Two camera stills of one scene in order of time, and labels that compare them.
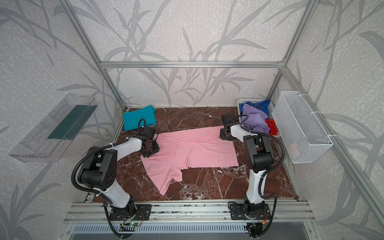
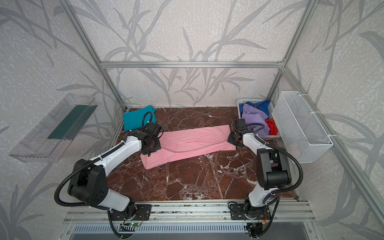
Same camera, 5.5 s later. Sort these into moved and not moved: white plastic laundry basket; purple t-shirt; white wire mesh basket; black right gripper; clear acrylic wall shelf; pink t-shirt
Moved: pink t-shirt; black right gripper
Not moved: white plastic laundry basket; white wire mesh basket; purple t-shirt; clear acrylic wall shelf
